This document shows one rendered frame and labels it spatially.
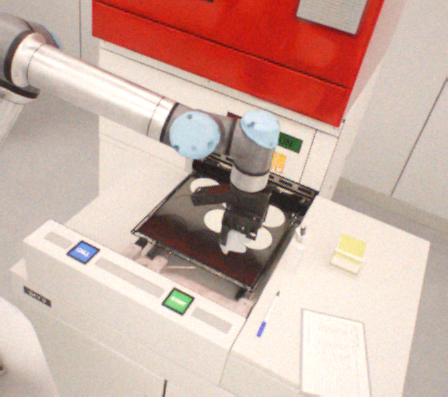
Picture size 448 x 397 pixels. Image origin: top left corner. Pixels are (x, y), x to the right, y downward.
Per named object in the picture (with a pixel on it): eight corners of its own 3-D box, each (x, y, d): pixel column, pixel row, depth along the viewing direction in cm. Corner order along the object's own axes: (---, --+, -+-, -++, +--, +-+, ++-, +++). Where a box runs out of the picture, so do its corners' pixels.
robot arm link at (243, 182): (227, 168, 95) (241, 149, 101) (224, 187, 98) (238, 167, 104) (263, 181, 93) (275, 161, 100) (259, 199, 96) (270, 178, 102)
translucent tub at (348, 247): (333, 249, 130) (341, 230, 126) (361, 260, 128) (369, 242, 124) (327, 267, 124) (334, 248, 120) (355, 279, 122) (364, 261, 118)
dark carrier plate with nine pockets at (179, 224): (197, 171, 159) (197, 170, 159) (294, 213, 150) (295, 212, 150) (137, 231, 133) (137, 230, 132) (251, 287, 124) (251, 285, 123)
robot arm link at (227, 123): (176, 104, 87) (235, 118, 86) (186, 105, 98) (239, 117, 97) (167, 147, 88) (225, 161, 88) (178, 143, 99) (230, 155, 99)
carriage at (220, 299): (127, 255, 131) (128, 248, 129) (249, 317, 122) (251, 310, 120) (109, 274, 125) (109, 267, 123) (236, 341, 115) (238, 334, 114)
